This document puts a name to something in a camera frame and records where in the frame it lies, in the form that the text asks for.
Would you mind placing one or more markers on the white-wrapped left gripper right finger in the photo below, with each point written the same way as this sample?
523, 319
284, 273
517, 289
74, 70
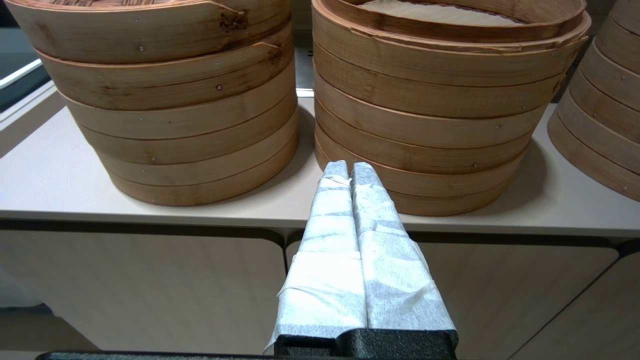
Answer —
400, 290

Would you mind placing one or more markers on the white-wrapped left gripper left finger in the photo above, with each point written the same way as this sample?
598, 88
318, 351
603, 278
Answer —
325, 280

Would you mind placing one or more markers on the bamboo steamer basket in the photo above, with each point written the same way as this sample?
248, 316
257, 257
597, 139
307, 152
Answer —
425, 70
450, 196
175, 130
190, 182
615, 95
600, 160
625, 40
425, 145

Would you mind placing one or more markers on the white cloth liner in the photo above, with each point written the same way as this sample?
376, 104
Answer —
440, 12

